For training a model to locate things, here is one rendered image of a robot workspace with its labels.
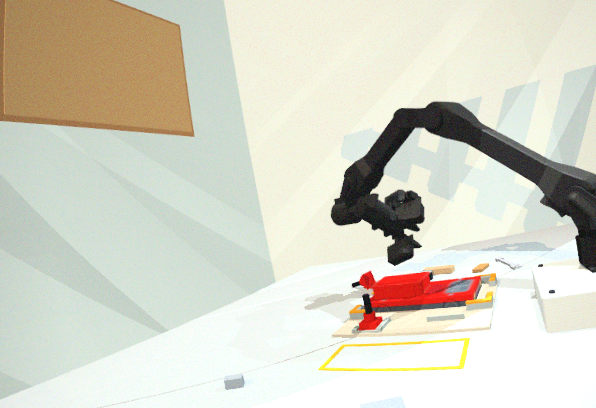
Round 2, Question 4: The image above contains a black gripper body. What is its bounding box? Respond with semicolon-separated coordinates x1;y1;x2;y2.
371;189;414;266

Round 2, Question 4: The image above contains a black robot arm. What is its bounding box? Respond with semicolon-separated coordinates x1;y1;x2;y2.
331;101;596;273

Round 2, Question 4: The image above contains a yellow rectangular outline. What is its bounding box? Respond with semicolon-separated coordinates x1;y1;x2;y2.
318;338;469;372

